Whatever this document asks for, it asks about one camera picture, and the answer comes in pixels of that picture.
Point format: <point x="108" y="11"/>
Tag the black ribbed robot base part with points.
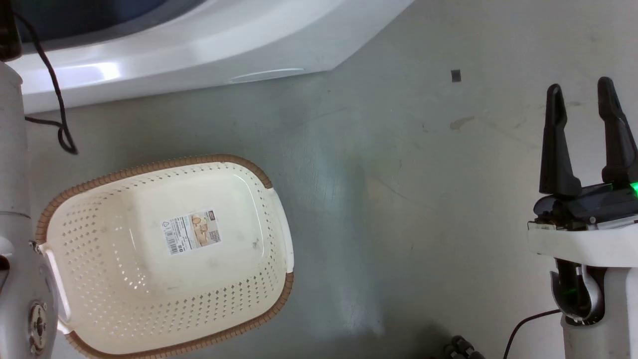
<point x="461" y="349"/>

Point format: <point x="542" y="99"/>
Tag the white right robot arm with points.
<point x="618" y="314"/>

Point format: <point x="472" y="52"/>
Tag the cream laundry basket brown rim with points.
<point x="124" y="279"/>

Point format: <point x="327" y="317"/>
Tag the printed label sticker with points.
<point x="193" y="232"/>

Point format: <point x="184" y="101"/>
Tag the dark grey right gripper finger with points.
<point x="556" y="149"/>
<point x="618" y="144"/>

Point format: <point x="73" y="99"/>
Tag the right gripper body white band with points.
<point x="588" y="234"/>

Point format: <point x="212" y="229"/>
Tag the white washing machine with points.
<point x="209" y="45"/>

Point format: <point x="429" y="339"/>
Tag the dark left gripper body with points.
<point x="8" y="30"/>

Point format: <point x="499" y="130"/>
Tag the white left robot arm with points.
<point x="15" y="209"/>

